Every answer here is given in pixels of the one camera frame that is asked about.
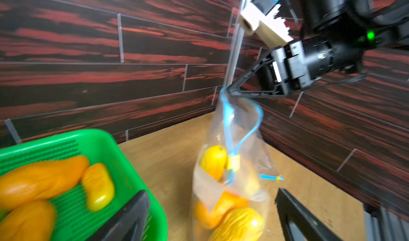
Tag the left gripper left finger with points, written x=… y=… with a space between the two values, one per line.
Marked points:
x=128 y=223

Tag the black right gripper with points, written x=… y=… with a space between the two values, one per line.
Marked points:
x=296 y=66

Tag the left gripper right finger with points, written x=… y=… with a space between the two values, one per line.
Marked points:
x=298 y=223

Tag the clear zip-top bag blue zipper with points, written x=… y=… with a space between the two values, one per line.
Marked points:
x=235 y=126

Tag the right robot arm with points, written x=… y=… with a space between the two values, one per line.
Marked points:
x=334 y=36

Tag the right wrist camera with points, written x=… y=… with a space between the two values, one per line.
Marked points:
x=260 y=17

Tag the green plastic basket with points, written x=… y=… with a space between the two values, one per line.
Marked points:
x=74 y=222

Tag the green yellow mango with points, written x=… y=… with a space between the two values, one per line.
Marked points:
x=241 y=224

